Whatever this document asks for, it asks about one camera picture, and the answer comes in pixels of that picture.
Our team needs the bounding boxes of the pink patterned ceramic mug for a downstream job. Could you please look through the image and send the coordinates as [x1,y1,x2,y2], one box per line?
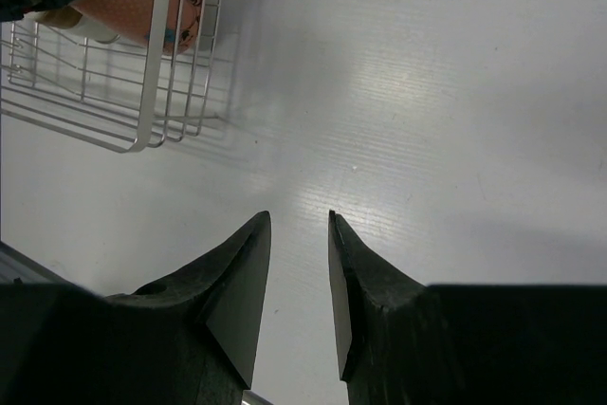
[71,0,203,55]

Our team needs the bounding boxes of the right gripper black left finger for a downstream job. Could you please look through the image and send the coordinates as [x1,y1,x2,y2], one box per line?
[1,212,271,404]

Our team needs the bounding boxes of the aluminium rail frame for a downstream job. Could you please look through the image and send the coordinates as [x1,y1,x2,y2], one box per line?
[0,242,87,292]

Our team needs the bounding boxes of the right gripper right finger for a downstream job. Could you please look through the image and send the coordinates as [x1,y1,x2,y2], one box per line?
[328,213,606,404]

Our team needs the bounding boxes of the clear wire dish rack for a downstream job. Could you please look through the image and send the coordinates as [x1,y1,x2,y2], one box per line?
[1,0,244,153]

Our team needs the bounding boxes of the brown metal-lined cup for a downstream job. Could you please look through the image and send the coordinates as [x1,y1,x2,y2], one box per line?
[25,6,120,44]

